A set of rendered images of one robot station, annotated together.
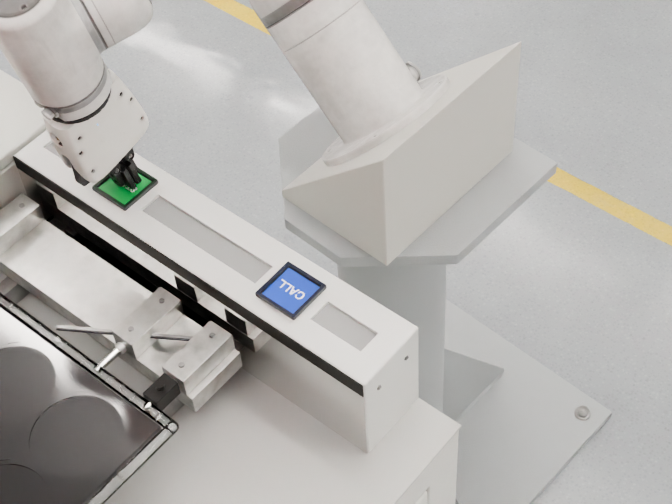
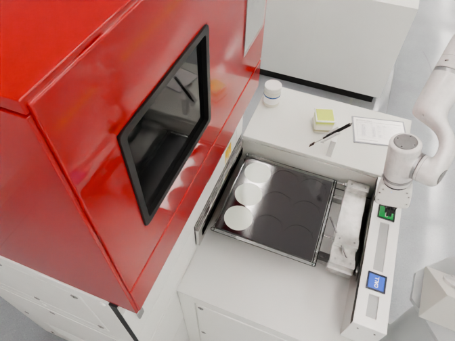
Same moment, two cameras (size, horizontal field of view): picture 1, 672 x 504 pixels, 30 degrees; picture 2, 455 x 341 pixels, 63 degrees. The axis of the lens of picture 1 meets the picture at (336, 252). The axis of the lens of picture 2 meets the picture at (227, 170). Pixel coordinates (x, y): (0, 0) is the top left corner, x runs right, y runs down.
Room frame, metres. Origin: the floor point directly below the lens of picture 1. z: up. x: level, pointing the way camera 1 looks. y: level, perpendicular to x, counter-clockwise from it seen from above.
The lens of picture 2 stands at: (0.25, -0.17, 2.04)
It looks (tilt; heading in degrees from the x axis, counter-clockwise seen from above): 52 degrees down; 67
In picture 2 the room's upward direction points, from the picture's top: 2 degrees clockwise
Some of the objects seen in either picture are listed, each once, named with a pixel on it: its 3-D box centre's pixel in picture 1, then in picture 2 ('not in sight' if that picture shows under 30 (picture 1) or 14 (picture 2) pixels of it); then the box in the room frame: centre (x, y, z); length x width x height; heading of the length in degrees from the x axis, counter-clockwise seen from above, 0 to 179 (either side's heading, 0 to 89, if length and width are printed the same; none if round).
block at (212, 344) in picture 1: (198, 356); (341, 262); (0.81, 0.16, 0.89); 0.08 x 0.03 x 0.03; 137
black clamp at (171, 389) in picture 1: (161, 392); (323, 256); (0.76, 0.20, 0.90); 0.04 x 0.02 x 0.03; 137
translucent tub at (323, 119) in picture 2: not in sight; (323, 120); (1.02, 0.67, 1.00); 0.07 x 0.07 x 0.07; 65
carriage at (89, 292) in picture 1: (106, 304); (347, 227); (0.92, 0.28, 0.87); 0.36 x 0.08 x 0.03; 47
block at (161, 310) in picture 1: (148, 321); (346, 242); (0.86, 0.22, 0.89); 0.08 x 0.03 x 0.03; 137
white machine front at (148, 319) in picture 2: not in sight; (196, 208); (0.42, 0.46, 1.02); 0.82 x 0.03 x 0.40; 47
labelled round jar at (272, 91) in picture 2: not in sight; (271, 93); (0.89, 0.88, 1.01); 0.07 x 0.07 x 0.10
